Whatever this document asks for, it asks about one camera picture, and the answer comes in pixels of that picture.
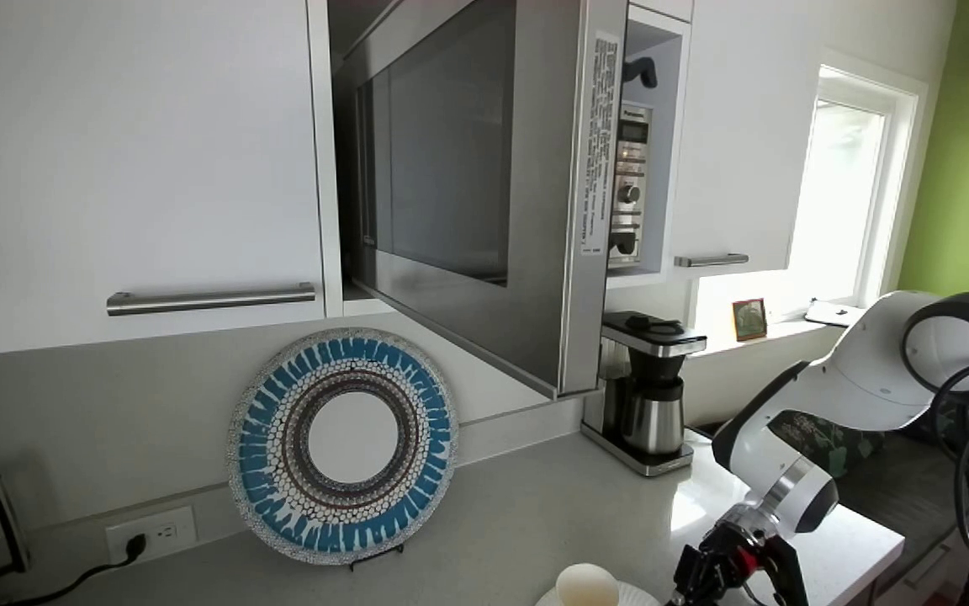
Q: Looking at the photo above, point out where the short steel cabinet handle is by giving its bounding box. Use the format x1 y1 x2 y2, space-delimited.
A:
669 248 754 269

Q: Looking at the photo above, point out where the white upper cabinet long handle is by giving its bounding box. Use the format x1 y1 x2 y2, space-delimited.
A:
0 0 333 364

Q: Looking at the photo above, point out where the steel and black coffee maker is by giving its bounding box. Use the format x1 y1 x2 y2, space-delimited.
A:
579 309 711 482

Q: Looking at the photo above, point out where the black microwave door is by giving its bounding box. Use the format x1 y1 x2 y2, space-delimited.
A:
329 0 628 400

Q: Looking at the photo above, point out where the black kettle power cable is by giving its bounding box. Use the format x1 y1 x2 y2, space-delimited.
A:
9 532 152 606

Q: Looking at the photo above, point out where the dark floral pillow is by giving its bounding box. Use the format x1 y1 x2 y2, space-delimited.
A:
768 407 882 486

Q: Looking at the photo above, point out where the stainless steel microwave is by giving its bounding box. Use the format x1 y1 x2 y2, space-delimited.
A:
607 11 688 279

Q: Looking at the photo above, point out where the small dark picture frame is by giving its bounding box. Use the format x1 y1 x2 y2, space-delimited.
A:
731 297 771 343

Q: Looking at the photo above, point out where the white microwave cabinet niche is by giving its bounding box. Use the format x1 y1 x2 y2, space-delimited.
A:
617 0 700 290

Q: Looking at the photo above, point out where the white framed window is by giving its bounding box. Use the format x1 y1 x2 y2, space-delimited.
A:
784 60 929 319

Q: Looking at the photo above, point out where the blue patterned decorative plate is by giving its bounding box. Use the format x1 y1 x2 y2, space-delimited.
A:
224 328 462 571

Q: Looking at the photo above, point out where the white paper plate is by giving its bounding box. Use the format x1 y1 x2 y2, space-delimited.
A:
532 575 662 606

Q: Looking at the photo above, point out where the long steel cabinet handle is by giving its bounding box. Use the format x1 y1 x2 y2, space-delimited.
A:
103 279 320 319

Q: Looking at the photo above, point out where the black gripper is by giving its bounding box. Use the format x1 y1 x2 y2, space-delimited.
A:
669 507 815 606

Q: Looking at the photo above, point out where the white upper cabinet short handle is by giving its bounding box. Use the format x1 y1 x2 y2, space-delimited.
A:
662 0 958 278

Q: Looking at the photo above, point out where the white wall outlet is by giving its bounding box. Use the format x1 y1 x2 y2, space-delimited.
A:
103 501 198 565

